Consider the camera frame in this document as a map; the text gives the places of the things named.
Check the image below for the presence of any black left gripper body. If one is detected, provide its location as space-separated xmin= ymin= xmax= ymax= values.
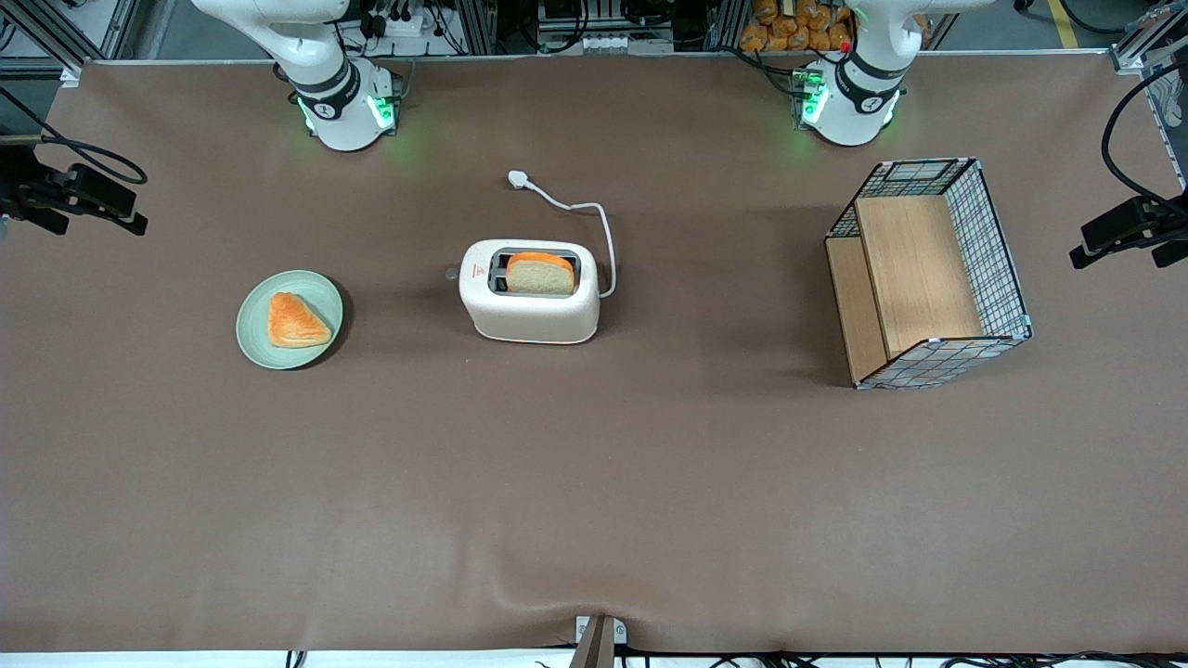
xmin=1146 ymin=190 xmax=1188 ymax=244

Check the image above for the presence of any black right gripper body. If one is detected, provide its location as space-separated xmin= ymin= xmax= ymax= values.
xmin=0 ymin=137 xmax=68 ymax=212

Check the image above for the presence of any white two-slot toaster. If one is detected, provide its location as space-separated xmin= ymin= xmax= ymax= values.
xmin=458 ymin=238 xmax=601 ymax=346

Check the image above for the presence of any pale green round plate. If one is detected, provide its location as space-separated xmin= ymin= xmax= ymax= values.
xmin=236 ymin=270 xmax=345 ymax=371

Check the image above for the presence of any wooden step shelf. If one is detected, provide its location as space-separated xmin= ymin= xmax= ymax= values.
xmin=826 ymin=195 xmax=985 ymax=384

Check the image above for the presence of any triangular orange pastry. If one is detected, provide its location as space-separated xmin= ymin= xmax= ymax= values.
xmin=267 ymin=292 xmax=333 ymax=350

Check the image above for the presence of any white power strip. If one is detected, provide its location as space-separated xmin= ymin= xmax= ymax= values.
xmin=365 ymin=7 xmax=430 ymax=40

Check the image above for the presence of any pile of orange buns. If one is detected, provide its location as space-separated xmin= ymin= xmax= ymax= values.
xmin=740 ymin=0 xmax=853 ymax=54

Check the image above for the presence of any toast bread slice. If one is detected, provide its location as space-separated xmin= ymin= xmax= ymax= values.
xmin=505 ymin=251 xmax=576 ymax=297

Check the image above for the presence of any white connector strip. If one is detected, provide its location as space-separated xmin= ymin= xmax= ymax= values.
xmin=579 ymin=34 xmax=675 ymax=55

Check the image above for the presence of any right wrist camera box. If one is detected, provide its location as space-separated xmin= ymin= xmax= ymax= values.
xmin=62 ymin=163 xmax=138 ymax=217

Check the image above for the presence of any wire mesh basket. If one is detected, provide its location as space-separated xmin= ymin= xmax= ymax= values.
xmin=824 ymin=158 xmax=1034 ymax=391

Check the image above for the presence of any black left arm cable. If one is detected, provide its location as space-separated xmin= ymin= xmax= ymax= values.
xmin=1101 ymin=60 xmax=1188 ymax=203

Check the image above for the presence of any aluminium frame profile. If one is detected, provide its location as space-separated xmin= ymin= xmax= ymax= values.
xmin=1109 ymin=0 xmax=1188 ymax=186
xmin=0 ymin=0 xmax=142 ymax=86

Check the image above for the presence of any white power cord with plug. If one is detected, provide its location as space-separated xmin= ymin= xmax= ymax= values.
xmin=507 ymin=170 xmax=618 ymax=300

